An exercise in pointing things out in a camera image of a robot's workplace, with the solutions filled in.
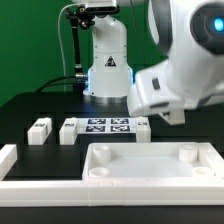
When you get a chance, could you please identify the white cable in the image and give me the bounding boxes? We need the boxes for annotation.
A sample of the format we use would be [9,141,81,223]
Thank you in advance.
[57,3,81,93]

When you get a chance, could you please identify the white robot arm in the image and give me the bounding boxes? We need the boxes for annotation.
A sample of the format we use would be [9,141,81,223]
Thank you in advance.
[72,0,224,125]

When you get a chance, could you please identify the black cables on table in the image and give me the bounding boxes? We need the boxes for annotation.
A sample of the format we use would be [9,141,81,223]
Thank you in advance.
[34,74,89,93]

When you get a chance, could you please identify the fiducial marker plate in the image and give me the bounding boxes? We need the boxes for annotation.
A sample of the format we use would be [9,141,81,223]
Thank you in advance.
[78,118,136,134]

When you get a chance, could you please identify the white U-shaped fence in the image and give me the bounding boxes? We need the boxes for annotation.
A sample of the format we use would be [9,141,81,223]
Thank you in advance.
[0,145,224,207]

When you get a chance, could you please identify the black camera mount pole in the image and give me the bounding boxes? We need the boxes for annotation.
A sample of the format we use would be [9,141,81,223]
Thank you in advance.
[66,6,95,77]

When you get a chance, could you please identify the camera on mount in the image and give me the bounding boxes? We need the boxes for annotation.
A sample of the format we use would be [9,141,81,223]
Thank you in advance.
[84,0,119,14]

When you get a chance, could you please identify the white desk top tray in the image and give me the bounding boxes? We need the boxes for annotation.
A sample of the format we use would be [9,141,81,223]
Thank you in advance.
[82,142,224,179]

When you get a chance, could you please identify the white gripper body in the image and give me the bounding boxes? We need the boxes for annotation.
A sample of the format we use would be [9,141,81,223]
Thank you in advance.
[127,60,185,125]

